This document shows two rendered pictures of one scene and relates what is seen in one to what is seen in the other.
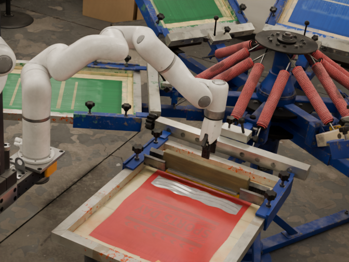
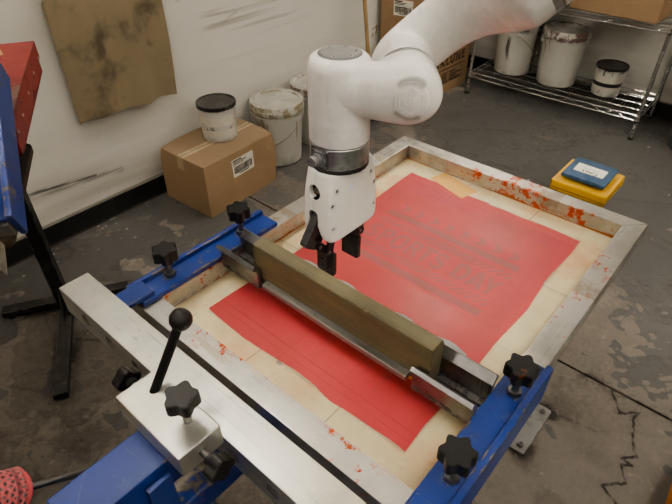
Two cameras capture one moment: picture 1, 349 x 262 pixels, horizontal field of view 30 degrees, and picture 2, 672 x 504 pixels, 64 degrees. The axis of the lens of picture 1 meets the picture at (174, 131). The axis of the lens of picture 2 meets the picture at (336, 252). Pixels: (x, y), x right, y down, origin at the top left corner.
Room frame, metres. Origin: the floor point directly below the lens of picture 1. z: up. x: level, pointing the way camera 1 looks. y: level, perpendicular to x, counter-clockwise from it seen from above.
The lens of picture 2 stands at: (2.71, 0.04, 1.61)
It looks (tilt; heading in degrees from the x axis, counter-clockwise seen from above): 39 degrees down; 198
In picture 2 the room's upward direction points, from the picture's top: straight up
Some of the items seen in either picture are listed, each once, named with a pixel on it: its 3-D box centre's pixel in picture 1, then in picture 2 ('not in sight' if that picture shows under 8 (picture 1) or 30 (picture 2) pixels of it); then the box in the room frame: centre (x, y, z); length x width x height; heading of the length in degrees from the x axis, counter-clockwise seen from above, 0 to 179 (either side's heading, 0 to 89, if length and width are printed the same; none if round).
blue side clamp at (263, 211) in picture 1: (273, 201); (209, 264); (2.07, -0.41, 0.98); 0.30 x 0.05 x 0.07; 157
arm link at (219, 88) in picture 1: (206, 93); (372, 98); (2.13, -0.10, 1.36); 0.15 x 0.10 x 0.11; 108
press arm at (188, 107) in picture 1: (147, 109); not in sight; (2.85, 0.14, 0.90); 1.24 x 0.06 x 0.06; 97
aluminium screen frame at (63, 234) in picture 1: (180, 208); (410, 266); (1.96, -0.06, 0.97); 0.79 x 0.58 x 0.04; 157
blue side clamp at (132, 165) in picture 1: (146, 156); (481, 444); (2.29, 0.10, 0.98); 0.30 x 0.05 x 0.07; 157
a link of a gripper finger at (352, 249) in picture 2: (204, 152); (356, 232); (2.10, -0.12, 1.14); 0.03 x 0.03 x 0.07; 66
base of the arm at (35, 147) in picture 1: (32, 134); not in sight; (1.94, 0.49, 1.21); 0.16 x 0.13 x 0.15; 70
